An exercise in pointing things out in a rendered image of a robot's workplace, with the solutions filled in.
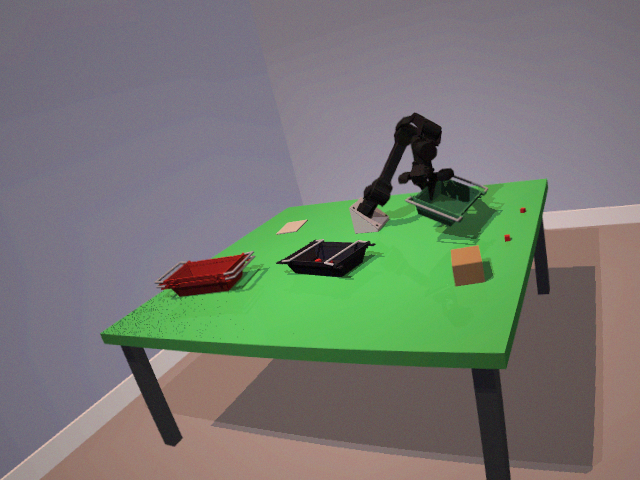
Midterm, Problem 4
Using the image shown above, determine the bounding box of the orange-brown cube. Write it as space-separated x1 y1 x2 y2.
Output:
451 245 485 286

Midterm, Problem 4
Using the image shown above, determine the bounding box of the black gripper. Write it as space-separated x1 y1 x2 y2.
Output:
398 158 454 201

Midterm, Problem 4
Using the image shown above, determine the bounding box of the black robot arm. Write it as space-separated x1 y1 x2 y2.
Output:
357 113 442 219

